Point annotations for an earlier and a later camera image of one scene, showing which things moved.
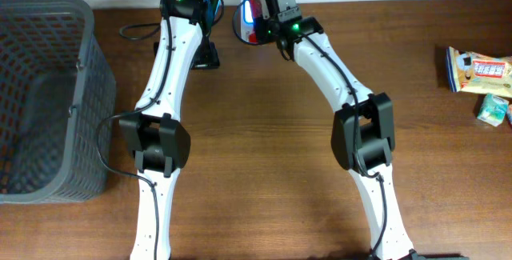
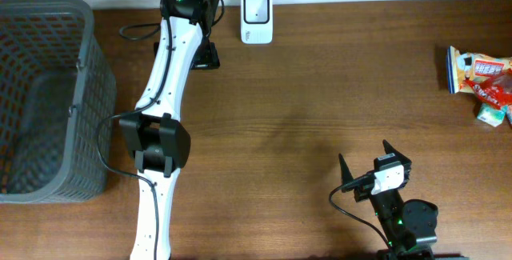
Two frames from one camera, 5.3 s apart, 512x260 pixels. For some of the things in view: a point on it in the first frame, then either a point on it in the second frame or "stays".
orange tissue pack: (509, 114) stays
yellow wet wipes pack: (472, 72) stays
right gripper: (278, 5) → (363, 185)
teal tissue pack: (493, 110) stays
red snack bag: (248, 16) → (496, 90)
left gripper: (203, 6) stays
